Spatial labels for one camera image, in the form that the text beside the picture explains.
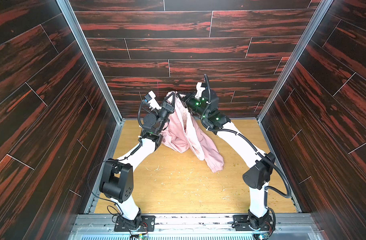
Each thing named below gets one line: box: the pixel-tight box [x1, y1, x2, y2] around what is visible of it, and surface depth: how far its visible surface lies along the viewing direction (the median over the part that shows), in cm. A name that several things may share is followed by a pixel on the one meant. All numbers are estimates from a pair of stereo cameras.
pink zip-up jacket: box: [161, 91, 225, 173], surface depth 93 cm
